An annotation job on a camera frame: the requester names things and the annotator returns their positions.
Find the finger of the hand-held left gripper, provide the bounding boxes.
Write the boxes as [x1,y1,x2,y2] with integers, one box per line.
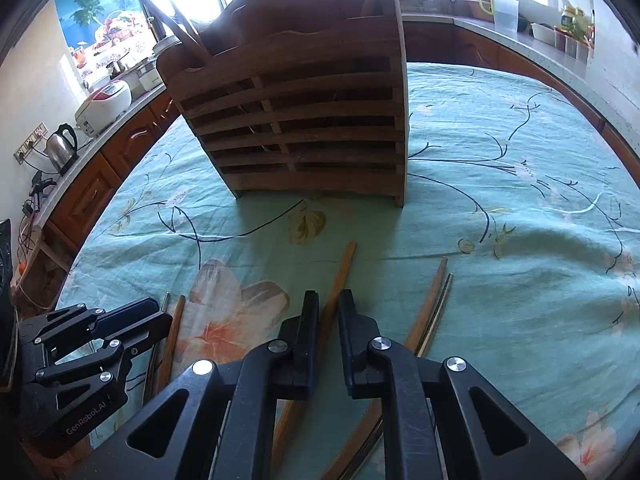
[19,297,161,346]
[35,312,173,386]

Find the chopsticks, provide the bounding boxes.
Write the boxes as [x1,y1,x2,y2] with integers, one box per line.
[122,0,201,67]

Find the plain wooden chopstick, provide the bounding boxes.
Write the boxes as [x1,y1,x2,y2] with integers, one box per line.
[270,241,358,466]

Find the black handheld device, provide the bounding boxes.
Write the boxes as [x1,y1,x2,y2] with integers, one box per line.
[29,171,57,197]

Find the teal floral tablecloth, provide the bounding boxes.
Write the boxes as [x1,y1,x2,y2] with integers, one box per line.
[50,60,640,480]

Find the steel electric kettle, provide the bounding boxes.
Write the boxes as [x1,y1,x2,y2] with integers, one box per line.
[46,124,81,173]

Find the metal chopstick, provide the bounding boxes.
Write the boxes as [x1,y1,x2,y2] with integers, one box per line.
[340,273,454,480]
[169,1,205,50]
[142,294,172,406]

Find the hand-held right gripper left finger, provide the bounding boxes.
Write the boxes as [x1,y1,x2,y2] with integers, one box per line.
[72,290,321,480]

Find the wall power outlet strip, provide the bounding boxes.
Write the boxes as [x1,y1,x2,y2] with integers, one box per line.
[14,122,48,163]

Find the wooden corner shelf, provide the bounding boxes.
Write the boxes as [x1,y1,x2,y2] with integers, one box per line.
[15,227,76,311]

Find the white electric cooker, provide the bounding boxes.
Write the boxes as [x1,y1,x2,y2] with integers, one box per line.
[132,57,166,96]

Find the tangled cables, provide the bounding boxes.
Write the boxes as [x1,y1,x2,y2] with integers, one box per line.
[15,200,51,271]

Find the tropical wall poster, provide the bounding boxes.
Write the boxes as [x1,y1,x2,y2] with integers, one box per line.
[55,0,151,56]

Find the white spice jar set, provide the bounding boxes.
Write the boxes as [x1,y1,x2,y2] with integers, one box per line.
[552,30,592,62]

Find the white pink rice cooker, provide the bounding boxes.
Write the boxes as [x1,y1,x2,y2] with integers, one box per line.
[75,80,133,136]

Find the pink bowl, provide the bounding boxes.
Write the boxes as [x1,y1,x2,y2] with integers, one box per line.
[465,0,496,21]

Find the small electric steamer pot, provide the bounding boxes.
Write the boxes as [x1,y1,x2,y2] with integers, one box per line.
[107,57,138,86]

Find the clear jug with green handle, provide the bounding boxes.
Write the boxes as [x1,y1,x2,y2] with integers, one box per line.
[479,0,521,36]

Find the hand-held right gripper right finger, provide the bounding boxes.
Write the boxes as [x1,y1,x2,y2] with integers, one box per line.
[337,288,586,480]

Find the wooden utensil holder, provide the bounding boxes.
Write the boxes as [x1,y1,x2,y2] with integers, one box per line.
[156,0,411,208]

